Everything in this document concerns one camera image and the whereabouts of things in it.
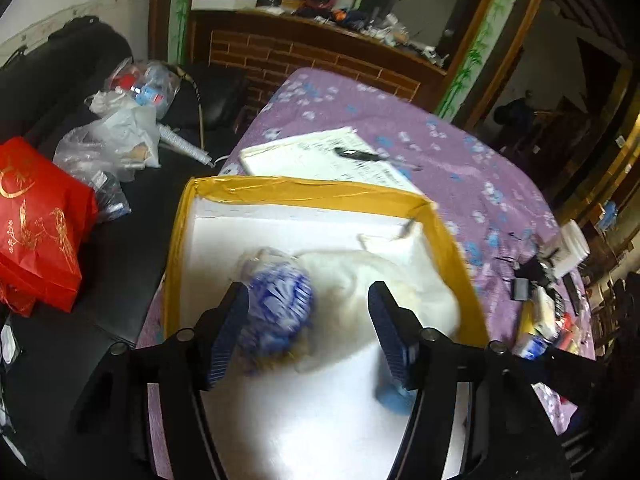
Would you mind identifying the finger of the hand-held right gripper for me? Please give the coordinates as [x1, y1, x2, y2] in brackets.
[530, 349, 608, 406]

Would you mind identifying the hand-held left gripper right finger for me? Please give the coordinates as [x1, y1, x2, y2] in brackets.
[367, 281, 573, 480]

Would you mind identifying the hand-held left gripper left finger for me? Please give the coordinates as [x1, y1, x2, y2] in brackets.
[70, 281, 251, 480]

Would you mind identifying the yellow taped white foam box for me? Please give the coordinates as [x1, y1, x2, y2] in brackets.
[162, 176, 488, 480]

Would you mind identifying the red black small object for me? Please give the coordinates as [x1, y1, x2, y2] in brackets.
[559, 312, 588, 356]

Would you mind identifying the white cloth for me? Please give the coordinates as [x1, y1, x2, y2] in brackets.
[295, 222, 461, 373]

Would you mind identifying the black leather sofa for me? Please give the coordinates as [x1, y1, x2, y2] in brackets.
[0, 17, 251, 480]

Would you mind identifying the white container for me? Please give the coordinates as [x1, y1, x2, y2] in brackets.
[560, 220, 592, 267]

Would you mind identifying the purple floral tablecloth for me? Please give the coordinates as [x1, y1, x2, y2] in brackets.
[135, 66, 598, 480]

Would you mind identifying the black pen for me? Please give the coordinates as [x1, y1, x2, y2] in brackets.
[334, 147, 423, 171]

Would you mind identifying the white caulk tube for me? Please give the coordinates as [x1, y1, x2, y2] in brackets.
[157, 124, 216, 167]

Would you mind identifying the white lined notepad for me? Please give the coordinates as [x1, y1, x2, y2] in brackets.
[239, 127, 426, 196]

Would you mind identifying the red gift bag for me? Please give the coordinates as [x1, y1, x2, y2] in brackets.
[0, 136, 99, 317]

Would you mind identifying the crumpled grey white plastic bag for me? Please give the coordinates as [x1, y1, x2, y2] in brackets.
[0, 322, 23, 366]

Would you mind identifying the clear plastic bag with bottles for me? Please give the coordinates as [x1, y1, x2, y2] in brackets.
[107, 58, 182, 121]

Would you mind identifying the wooden brick-pattern cabinet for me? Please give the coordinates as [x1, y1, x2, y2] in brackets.
[150, 0, 551, 126]

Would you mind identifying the black bag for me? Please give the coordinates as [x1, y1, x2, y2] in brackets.
[47, 16, 133, 91]

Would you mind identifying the pile of small clutter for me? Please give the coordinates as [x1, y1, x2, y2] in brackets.
[270, 0, 446, 68]

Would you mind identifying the flat white box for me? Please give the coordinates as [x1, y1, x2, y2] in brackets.
[191, 0, 259, 12]

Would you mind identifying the black charger with cable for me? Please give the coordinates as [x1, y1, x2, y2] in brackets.
[492, 255, 556, 302]

